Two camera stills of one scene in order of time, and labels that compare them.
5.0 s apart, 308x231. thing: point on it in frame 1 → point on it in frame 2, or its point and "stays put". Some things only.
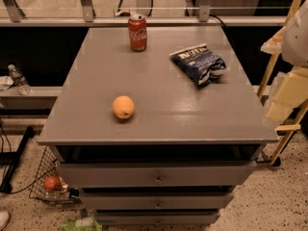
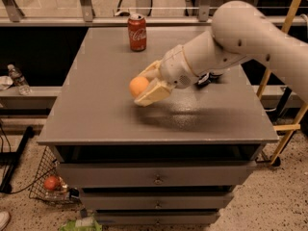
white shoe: [4, 219] stays put
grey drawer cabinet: [158, 137] stays put
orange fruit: [123, 107] → [138, 86]
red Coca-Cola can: [138, 32] stays put
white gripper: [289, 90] → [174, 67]
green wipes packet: [82, 223] stays put
